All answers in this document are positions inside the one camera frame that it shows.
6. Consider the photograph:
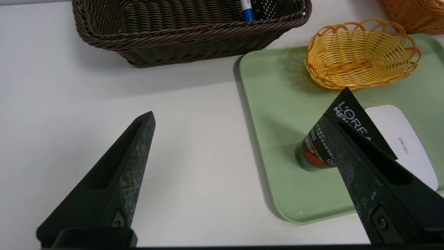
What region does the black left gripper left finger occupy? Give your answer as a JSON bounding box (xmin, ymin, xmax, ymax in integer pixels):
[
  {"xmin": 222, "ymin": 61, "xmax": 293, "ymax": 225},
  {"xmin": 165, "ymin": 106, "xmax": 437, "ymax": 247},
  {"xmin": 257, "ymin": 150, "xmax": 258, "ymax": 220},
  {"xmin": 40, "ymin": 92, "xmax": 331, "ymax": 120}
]
[{"xmin": 36, "ymin": 111, "xmax": 156, "ymax": 248}]

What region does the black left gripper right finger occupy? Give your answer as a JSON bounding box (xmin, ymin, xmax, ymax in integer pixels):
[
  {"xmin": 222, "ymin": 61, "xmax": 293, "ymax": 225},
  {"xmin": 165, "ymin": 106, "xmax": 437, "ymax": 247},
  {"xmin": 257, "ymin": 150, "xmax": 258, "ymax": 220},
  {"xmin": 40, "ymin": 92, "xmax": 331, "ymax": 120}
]
[{"xmin": 321, "ymin": 113, "xmax": 444, "ymax": 245}]

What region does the black cosmetic tube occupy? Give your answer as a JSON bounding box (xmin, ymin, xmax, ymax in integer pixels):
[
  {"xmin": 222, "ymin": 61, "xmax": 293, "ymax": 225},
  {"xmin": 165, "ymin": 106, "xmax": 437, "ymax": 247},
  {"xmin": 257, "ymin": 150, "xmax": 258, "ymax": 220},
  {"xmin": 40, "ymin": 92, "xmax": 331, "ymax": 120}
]
[{"xmin": 295, "ymin": 87, "xmax": 398, "ymax": 172}]

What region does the white marker with blue cap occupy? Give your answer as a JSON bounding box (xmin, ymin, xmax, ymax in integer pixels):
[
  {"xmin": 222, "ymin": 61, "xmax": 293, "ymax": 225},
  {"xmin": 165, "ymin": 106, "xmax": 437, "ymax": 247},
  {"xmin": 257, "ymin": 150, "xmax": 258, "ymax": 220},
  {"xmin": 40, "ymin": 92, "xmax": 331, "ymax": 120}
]
[{"xmin": 240, "ymin": 0, "xmax": 255, "ymax": 22}]

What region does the small yellow scalloped basket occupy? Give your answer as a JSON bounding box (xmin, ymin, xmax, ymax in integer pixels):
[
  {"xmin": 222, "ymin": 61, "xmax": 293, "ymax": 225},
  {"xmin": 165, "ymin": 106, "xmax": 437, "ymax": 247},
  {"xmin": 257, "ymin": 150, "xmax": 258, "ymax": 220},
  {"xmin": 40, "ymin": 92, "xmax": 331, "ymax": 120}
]
[{"xmin": 305, "ymin": 18, "xmax": 422, "ymax": 91}]

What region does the dark brown wicker basket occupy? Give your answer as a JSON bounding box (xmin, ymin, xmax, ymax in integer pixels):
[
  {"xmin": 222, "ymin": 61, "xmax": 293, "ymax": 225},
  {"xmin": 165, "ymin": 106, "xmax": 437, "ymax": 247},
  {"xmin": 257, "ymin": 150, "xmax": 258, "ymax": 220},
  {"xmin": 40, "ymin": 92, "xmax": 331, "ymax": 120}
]
[{"xmin": 72, "ymin": 0, "xmax": 312, "ymax": 68}]

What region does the orange wicker basket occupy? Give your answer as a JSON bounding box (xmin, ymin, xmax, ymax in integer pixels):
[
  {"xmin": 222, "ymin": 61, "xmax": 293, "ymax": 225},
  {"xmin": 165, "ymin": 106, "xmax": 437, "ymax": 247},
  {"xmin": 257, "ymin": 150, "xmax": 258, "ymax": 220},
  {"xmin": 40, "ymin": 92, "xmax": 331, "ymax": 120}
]
[{"xmin": 377, "ymin": 0, "xmax": 444, "ymax": 34}]

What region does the white pencil case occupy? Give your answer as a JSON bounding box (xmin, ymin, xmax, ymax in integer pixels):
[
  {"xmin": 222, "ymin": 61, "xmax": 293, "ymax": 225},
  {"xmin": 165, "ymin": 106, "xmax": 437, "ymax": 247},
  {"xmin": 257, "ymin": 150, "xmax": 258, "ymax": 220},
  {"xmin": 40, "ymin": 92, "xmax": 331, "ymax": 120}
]
[{"xmin": 364, "ymin": 105, "xmax": 439, "ymax": 191}]

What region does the light green plastic tray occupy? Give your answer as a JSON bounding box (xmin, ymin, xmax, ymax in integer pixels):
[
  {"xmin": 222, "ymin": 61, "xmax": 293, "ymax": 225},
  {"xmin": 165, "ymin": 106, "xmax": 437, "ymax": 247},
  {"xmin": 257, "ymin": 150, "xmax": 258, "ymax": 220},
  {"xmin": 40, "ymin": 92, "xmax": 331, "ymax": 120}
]
[{"xmin": 239, "ymin": 34, "xmax": 444, "ymax": 225}]

